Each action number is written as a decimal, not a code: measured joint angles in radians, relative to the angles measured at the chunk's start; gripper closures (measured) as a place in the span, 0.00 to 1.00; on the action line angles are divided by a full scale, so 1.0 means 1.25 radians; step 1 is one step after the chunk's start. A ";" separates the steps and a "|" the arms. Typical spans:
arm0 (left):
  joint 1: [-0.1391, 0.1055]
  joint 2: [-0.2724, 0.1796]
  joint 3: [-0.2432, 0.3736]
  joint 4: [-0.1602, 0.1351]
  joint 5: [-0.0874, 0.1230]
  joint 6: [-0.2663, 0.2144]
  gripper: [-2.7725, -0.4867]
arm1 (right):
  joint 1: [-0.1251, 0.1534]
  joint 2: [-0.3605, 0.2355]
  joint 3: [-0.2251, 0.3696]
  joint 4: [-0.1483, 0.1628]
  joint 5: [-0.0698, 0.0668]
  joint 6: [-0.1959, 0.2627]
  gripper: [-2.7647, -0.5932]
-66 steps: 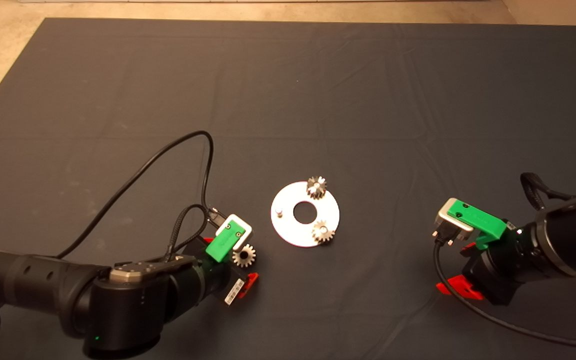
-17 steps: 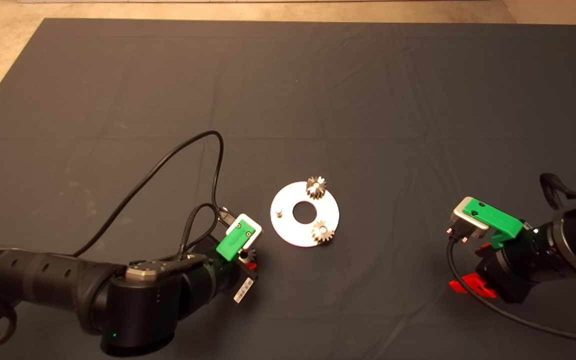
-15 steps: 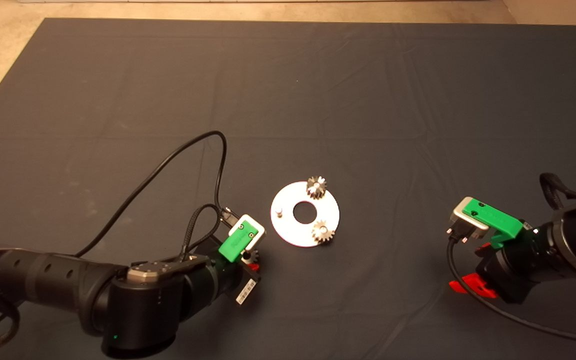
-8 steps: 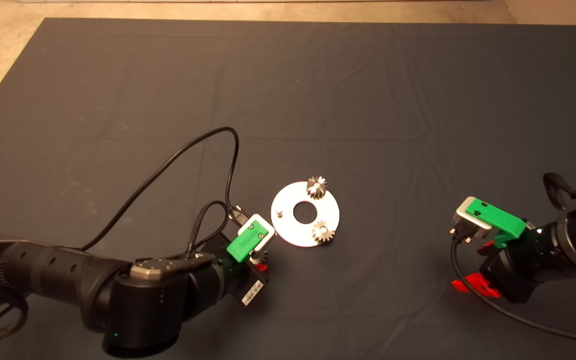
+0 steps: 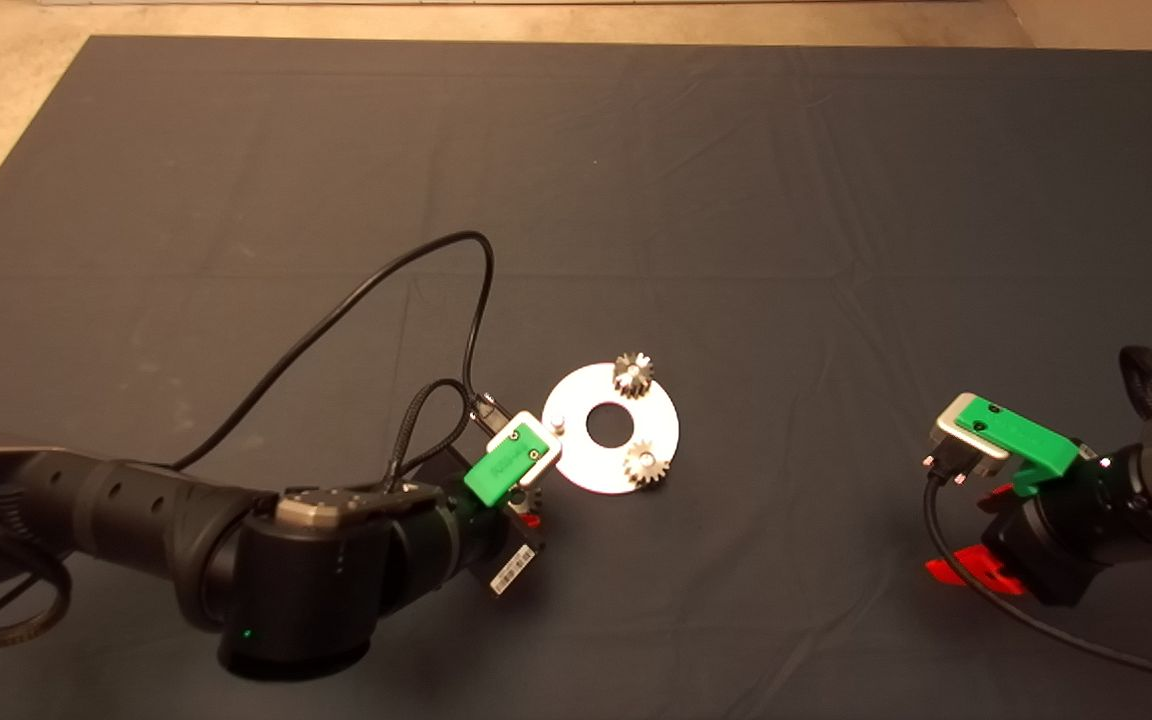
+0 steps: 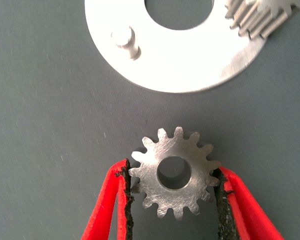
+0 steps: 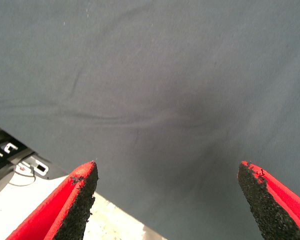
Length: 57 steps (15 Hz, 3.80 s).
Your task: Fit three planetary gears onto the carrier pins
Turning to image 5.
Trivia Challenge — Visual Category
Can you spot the small steel spur gear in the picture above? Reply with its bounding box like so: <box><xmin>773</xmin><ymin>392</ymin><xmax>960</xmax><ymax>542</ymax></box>
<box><xmin>613</xmin><ymin>351</ymin><xmax>655</xmax><ymax>398</ymax></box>
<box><xmin>624</xmin><ymin>440</ymin><xmax>672</xmax><ymax>488</ymax></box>

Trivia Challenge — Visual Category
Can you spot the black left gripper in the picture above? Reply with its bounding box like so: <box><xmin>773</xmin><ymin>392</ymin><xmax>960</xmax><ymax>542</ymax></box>
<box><xmin>446</xmin><ymin>480</ymin><xmax>549</xmax><ymax>598</ymax></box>

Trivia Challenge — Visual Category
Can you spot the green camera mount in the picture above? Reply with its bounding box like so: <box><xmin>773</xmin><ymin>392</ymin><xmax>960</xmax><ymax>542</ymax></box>
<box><xmin>463</xmin><ymin>422</ymin><xmax>552</xmax><ymax>506</ymax></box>
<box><xmin>956</xmin><ymin>397</ymin><xmax>1080</xmax><ymax>498</ymax></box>

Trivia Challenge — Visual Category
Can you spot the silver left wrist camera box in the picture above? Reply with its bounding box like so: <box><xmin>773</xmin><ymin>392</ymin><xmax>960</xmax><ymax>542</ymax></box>
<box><xmin>486</xmin><ymin>410</ymin><xmax>564</xmax><ymax>488</ymax></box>

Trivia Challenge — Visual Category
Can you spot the green left camera mount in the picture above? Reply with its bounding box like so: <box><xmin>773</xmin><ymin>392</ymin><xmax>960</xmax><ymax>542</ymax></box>
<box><xmin>463</xmin><ymin>422</ymin><xmax>552</xmax><ymax>506</ymax></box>

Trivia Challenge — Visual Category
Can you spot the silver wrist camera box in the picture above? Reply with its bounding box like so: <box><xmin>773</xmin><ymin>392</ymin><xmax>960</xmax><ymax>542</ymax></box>
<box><xmin>931</xmin><ymin>393</ymin><xmax>1012</xmax><ymax>476</ymax></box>
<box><xmin>486</xmin><ymin>410</ymin><xmax>564</xmax><ymax>488</ymax></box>

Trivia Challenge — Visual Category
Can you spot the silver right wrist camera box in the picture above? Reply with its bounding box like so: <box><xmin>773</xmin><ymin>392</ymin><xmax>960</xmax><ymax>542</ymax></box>
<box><xmin>931</xmin><ymin>393</ymin><xmax>1012</xmax><ymax>476</ymax></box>

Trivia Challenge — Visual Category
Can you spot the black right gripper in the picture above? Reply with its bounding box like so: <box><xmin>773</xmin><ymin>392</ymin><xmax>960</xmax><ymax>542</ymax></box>
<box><xmin>926</xmin><ymin>480</ymin><xmax>1117</xmax><ymax>606</ymax></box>

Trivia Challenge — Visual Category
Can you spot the green right camera mount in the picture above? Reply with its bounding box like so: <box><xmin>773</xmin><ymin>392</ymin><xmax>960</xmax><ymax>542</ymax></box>
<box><xmin>956</xmin><ymin>397</ymin><xmax>1080</xmax><ymax>498</ymax></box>

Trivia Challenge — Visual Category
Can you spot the round metal carrier plate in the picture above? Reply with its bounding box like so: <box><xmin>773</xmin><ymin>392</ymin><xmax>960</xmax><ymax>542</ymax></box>
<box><xmin>541</xmin><ymin>362</ymin><xmax>680</xmax><ymax>494</ymax></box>

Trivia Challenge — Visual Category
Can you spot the dark grey table cloth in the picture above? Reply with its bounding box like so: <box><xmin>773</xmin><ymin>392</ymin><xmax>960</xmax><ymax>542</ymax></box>
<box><xmin>0</xmin><ymin>36</ymin><xmax>1152</xmax><ymax>720</ymax></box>

